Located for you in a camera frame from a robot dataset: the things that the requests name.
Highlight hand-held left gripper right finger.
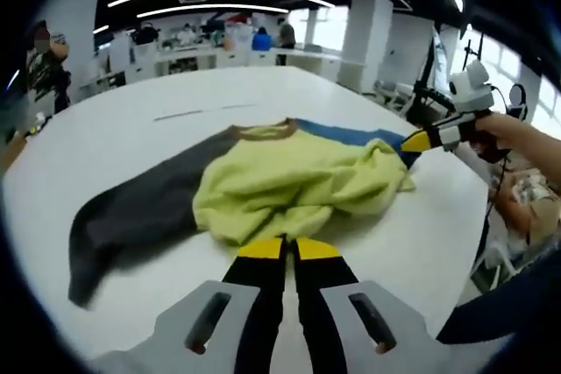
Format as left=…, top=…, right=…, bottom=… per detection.
left=291, top=236, right=483, bottom=374

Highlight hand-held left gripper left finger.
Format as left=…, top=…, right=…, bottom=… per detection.
left=91, top=236, right=288, bottom=374

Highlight yellow-green colour-block garment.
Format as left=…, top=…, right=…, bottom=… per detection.
left=67, top=117, right=417, bottom=309

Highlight person's right hand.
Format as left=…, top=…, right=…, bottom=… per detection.
left=472, top=110, right=522, bottom=156

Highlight black monitor on stand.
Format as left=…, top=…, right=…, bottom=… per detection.
left=405, top=25, right=461, bottom=126

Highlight white office chair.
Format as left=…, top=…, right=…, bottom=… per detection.
left=373, top=79, right=414, bottom=113

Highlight person's dark blue trousers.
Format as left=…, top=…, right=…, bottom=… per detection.
left=437, top=233, right=561, bottom=349

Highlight white cabinet row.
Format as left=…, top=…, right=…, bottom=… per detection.
left=78, top=46, right=344, bottom=91

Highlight short curved ceiling light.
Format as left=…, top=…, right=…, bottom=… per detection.
left=147, top=4, right=289, bottom=19

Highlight thin black cable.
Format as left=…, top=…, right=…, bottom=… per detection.
left=481, top=158, right=510, bottom=264

